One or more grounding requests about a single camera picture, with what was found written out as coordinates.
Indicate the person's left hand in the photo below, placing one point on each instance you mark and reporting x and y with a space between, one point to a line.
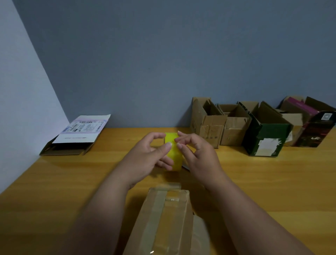
141 163

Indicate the person's right hand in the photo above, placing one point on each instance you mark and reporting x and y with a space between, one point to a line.
204 163

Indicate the black scissors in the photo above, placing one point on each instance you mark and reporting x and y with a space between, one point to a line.
185 166

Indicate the yellow tape roll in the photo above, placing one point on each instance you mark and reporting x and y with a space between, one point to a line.
176 157

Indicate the plain brown carton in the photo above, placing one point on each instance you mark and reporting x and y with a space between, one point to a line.
210 131

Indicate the brown carton with label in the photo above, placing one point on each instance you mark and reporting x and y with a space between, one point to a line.
233 131

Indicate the green box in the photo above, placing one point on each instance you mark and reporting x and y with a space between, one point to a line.
267 131

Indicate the black box white label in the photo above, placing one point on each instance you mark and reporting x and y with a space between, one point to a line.
78 130

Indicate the small brown cardboard box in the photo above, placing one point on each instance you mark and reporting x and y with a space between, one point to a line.
295 123

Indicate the pink and black carton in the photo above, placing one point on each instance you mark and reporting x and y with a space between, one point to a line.
315 126

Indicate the person's left forearm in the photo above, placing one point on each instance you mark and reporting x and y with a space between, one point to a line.
97 223

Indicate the person's right forearm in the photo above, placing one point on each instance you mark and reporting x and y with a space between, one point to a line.
257 226

